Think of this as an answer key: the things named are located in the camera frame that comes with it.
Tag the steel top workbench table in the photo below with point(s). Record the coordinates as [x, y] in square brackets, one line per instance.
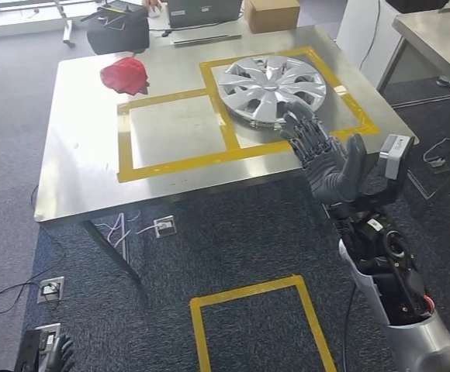
[85, 154]
[438, 41]

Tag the grey metal bar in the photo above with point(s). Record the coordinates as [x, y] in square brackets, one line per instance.
[207, 40]

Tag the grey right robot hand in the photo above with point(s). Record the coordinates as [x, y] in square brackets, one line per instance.
[330, 172]

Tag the person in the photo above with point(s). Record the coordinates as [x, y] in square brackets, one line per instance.
[152, 4]

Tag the grey laptop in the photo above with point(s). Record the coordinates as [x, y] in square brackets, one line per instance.
[203, 13]

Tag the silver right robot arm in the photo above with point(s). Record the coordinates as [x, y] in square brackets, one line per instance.
[411, 339]

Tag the black equipment bag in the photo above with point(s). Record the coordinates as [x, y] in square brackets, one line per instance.
[116, 36]

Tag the grey plastic wheel hubcap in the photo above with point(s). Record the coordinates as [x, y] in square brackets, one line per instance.
[264, 87]

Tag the white metal stand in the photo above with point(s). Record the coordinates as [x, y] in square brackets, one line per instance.
[67, 33]

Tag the red crumpled cloth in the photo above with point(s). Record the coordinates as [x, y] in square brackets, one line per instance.
[124, 76]

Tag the black carrying case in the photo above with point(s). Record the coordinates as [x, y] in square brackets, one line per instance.
[415, 5]

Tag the white partition panel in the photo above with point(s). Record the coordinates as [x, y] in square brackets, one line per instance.
[353, 36]

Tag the silver floor socket box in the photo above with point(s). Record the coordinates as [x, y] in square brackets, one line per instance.
[50, 290]
[438, 162]
[48, 331]
[166, 226]

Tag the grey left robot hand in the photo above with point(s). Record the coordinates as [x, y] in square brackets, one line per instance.
[60, 354]

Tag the black remote controller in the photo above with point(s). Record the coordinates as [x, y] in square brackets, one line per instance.
[122, 7]

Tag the brown cardboard box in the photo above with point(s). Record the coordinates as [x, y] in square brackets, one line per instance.
[271, 15]

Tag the white computer mouse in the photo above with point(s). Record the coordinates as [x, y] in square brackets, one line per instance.
[154, 12]

